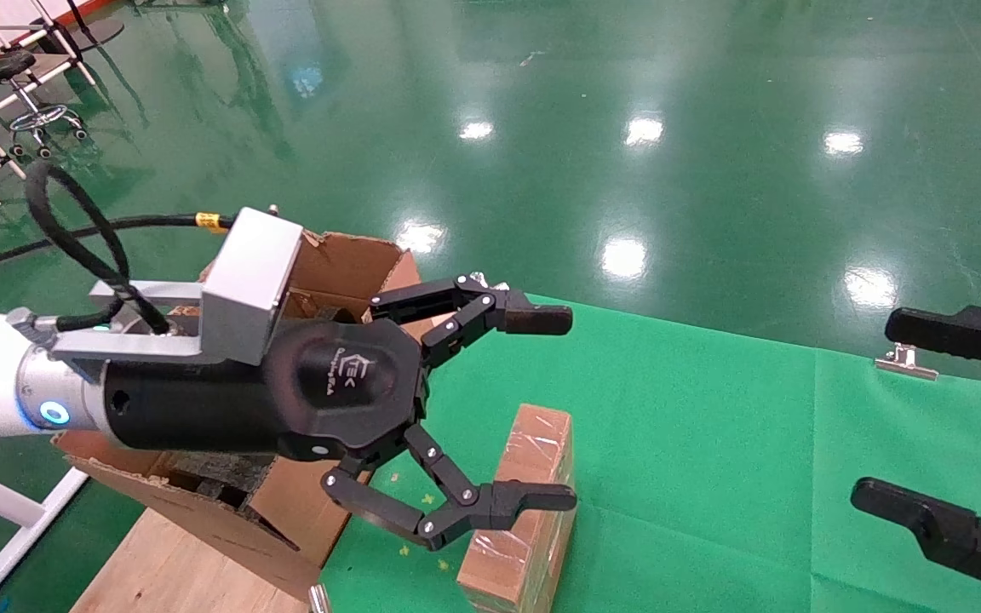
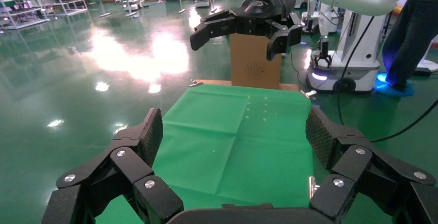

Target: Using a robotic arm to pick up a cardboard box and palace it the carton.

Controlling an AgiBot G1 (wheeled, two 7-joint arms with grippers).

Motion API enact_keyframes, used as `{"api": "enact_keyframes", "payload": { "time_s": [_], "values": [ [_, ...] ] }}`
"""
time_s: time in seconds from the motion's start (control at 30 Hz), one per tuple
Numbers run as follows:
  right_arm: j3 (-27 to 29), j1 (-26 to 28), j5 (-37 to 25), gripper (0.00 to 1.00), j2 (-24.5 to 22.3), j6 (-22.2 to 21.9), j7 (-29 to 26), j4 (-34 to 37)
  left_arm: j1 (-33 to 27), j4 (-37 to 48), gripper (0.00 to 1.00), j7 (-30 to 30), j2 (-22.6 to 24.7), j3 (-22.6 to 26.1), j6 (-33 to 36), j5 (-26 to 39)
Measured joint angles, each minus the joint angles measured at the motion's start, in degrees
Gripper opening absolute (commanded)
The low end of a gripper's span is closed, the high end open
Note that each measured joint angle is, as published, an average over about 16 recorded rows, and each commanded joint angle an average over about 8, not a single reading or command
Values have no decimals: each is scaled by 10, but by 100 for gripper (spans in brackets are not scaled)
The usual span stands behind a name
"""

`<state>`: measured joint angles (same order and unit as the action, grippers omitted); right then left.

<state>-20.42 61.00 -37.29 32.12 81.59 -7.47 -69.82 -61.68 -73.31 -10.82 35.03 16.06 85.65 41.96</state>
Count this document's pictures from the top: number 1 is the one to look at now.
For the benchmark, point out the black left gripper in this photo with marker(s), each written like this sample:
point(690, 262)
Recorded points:
point(346, 383)

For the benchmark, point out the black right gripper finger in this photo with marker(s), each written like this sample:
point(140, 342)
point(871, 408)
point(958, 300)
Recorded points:
point(959, 330)
point(950, 532)

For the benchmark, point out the small film-wrapped cardboard box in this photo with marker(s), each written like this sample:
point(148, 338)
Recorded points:
point(533, 443)

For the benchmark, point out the large open cardboard carton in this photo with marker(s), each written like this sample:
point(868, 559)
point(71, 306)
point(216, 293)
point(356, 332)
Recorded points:
point(354, 264)

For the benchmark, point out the green table cloth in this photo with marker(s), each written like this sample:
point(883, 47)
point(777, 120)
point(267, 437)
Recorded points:
point(712, 468)

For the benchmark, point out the black foam piece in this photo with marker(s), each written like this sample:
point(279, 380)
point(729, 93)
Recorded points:
point(218, 477)

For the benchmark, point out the black round-base stand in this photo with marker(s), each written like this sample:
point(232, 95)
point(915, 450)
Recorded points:
point(99, 32)

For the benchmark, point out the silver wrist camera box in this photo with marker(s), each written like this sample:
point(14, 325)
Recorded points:
point(248, 272)

